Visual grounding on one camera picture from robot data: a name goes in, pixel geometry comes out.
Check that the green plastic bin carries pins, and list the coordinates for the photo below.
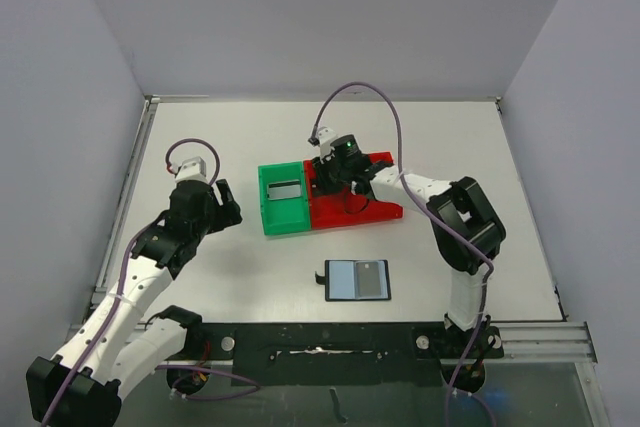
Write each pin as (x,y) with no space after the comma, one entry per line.
(284,203)

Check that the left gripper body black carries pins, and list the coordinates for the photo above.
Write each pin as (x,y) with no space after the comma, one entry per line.
(203,227)

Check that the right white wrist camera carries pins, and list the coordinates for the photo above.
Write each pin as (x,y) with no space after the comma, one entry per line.
(322,138)

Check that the red plastic bin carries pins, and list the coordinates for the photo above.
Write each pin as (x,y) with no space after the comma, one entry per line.
(380,202)
(341,209)

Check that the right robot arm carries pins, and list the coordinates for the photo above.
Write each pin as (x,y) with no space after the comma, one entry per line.
(466,227)

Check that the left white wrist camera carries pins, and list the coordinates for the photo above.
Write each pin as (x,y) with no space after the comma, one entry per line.
(193,169)

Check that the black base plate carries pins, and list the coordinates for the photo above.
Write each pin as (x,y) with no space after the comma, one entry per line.
(341,354)

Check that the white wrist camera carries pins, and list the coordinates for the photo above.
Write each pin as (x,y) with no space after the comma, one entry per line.
(193,169)
(322,138)

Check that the silver credit card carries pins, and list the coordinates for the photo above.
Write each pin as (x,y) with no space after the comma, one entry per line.
(284,190)

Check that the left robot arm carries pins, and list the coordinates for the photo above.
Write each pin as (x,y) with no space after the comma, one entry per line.
(86,381)

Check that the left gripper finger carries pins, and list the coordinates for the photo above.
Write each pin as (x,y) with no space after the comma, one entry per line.
(230,211)
(214,212)

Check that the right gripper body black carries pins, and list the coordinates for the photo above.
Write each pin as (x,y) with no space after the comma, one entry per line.
(327,175)

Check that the black leather card holder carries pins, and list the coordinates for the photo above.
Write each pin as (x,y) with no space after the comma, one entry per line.
(339,281)

